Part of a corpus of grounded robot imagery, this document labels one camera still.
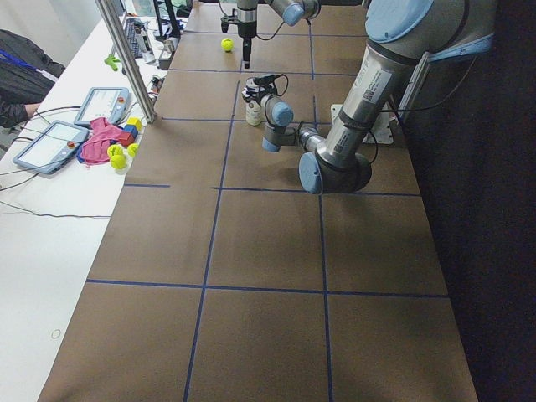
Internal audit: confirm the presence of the brown paper table cover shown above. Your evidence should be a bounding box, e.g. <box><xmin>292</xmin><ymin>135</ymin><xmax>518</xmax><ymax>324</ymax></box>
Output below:
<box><xmin>39</xmin><ymin>3</ymin><xmax>477</xmax><ymax>401</ymax></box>

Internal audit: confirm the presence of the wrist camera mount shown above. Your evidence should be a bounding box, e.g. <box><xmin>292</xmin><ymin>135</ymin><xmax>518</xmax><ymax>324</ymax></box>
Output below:
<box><xmin>220</xmin><ymin>14</ymin><xmax>240</xmax><ymax>34</ymax></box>

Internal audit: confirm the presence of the teach pendant near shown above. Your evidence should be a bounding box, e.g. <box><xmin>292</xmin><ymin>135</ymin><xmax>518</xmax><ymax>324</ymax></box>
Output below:
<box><xmin>13</xmin><ymin>121</ymin><xmax>89</xmax><ymax>175</ymax></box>

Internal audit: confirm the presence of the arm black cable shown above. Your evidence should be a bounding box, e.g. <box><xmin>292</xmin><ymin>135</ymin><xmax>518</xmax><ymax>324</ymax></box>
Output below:
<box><xmin>267</xmin><ymin>73</ymin><xmax>291</xmax><ymax>101</ymax></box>

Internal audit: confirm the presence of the teach pendant far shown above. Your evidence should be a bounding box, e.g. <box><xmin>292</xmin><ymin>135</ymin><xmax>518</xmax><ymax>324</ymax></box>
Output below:
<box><xmin>73</xmin><ymin>87</ymin><xmax>131</xmax><ymax>127</ymax></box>

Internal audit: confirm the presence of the pink cloth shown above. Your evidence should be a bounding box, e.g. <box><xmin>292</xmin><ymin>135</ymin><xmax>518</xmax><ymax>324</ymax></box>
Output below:
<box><xmin>80</xmin><ymin>117</ymin><xmax>123</xmax><ymax>165</ymax></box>

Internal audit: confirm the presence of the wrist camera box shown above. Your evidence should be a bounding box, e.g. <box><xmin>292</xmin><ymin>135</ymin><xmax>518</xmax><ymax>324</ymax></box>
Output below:
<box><xmin>253</xmin><ymin>74</ymin><xmax>277</xmax><ymax>86</ymax></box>

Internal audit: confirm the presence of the background tennis ball lower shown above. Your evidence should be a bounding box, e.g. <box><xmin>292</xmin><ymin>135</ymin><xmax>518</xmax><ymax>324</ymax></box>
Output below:
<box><xmin>127</xmin><ymin>143</ymin><xmax>139</xmax><ymax>158</ymax></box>

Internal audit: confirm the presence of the person in black jacket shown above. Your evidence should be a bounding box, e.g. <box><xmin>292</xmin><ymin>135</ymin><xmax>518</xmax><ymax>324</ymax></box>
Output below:
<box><xmin>1</xmin><ymin>29</ymin><xmax>65</xmax><ymax>128</ymax></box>

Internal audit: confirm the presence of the background tennis ball upper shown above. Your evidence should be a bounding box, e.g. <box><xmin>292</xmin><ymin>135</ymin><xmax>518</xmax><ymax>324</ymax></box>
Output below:
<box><xmin>110</xmin><ymin>154</ymin><xmax>126</xmax><ymax>170</ymax></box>

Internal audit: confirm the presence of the aluminium frame post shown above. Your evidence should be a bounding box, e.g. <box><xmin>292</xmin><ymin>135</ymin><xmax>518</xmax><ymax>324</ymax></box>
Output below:
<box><xmin>95</xmin><ymin>0</ymin><xmax>156</xmax><ymax>124</ymax></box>

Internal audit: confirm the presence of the clear water bottle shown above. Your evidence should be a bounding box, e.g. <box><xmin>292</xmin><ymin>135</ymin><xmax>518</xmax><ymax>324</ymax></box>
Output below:
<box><xmin>137</xmin><ymin>25</ymin><xmax>155</xmax><ymax>64</ymax></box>

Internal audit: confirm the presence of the blue block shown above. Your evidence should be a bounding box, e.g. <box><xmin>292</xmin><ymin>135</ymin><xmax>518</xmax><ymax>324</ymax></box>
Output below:
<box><xmin>123</xmin><ymin>124</ymin><xmax>138</xmax><ymax>138</ymax></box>

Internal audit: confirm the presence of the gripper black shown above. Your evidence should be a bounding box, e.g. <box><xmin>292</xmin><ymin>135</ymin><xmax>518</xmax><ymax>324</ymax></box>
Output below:
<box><xmin>238</xmin><ymin>20</ymin><xmax>256</xmax><ymax>70</ymax></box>
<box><xmin>245</xmin><ymin>79</ymin><xmax>278</xmax><ymax>105</ymax></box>

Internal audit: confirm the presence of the clear Wilson tennis ball can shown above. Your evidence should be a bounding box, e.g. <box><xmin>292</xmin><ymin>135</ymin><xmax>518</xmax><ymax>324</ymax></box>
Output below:
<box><xmin>242</xmin><ymin>78</ymin><xmax>262</xmax><ymax>126</ymax></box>

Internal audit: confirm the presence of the teach pendant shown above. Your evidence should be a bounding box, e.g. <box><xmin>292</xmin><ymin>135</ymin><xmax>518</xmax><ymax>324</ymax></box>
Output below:
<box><xmin>73</xmin><ymin>87</ymin><xmax>131</xmax><ymax>127</ymax></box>
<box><xmin>13</xmin><ymin>121</ymin><xmax>89</xmax><ymax>175</ymax></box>

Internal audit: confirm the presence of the background tennis ball left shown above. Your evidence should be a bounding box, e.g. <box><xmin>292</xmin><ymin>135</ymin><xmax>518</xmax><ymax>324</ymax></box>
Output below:
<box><xmin>107</xmin><ymin>143</ymin><xmax>124</xmax><ymax>159</ymax></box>

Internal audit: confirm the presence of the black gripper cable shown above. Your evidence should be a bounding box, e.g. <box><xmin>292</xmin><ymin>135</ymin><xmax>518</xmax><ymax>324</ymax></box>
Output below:
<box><xmin>217</xmin><ymin>0</ymin><xmax>313</xmax><ymax>42</ymax></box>

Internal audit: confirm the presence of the yellow block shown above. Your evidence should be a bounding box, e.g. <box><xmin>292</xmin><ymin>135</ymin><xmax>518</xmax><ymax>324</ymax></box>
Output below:
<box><xmin>126</xmin><ymin>117</ymin><xmax>142</xmax><ymax>131</ymax></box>

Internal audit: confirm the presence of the black keyboard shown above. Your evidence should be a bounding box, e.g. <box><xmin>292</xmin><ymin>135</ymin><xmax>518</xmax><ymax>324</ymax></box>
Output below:
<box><xmin>123</xmin><ymin>18</ymin><xmax>142</xmax><ymax>59</ymax></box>

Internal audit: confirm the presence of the red block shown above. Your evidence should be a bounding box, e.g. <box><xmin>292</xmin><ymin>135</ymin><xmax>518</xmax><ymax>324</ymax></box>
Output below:
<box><xmin>116</xmin><ymin>131</ymin><xmax>135</xmax><ymax>147</ymax></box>

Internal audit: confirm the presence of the grey cable on desk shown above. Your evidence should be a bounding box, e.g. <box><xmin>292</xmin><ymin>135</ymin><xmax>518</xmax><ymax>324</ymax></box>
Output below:
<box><xmin>0</xmin><ymin>104</ymin><xmax>146</xmax><ymax>221</ymax></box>

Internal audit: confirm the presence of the green plastic tool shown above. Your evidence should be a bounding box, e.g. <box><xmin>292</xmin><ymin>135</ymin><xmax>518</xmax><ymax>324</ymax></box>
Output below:
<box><xmin>105</xmin><ymin>54</ymin><xmax>121</xmax><ymax>71</ymax></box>

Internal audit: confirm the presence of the small metal cup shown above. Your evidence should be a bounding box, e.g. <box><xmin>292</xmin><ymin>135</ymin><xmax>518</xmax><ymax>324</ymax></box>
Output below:
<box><xmin>162</xmin><ymin>38</ymin><xmax>178</xmax><ymax>54</ymax></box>

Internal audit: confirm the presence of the background tennis ball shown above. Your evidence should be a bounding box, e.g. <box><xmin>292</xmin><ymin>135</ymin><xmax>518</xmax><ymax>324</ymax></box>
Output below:
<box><xmin>107</xmin><ymin>143</ymin><xmax>124</xmax><ymax>159</ymax></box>
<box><xmin>110</xmin><ymin>154</ymin><xmax>126</xmax><ymax>170</ymax></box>
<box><xmin>127</xmin><ymin>143</ymin><xmax>139</xmax><ymax>158</ymax></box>

